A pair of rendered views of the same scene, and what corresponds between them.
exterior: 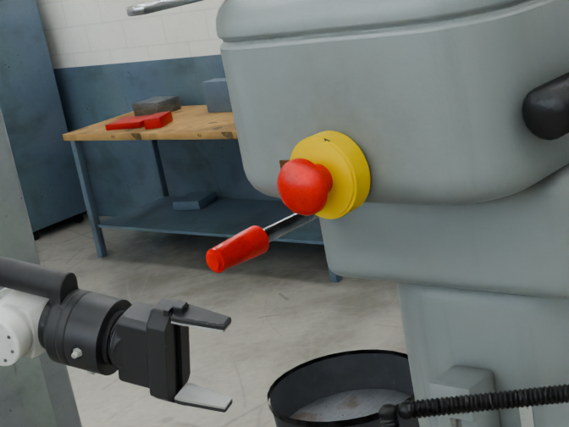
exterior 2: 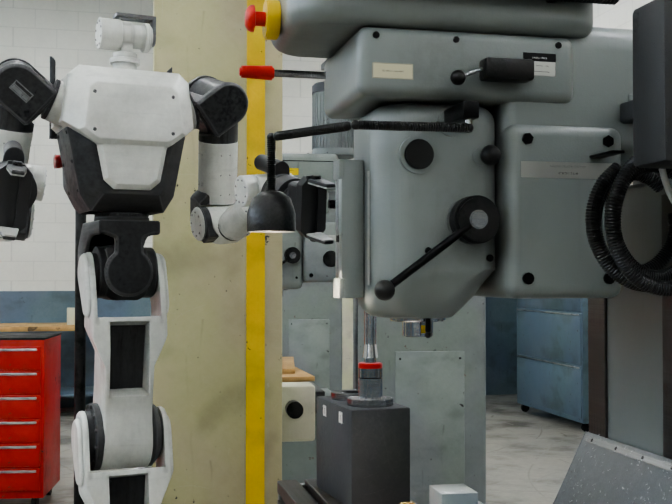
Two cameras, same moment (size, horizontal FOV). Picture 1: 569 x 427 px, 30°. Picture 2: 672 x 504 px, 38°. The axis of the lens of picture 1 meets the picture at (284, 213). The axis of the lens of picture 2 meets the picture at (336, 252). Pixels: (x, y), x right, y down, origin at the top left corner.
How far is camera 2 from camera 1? 1.16 m
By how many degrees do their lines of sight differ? 36
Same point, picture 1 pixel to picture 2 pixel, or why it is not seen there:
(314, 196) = (248, 18)
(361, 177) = (273, 14)
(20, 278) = (263, 162)
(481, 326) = (363, 135)
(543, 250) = (355, 66)
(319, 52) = not seen: outside the picture
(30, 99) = not seen: hidden behind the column
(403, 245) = (335, 86)
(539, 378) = (373, 158)
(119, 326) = (289, 185)
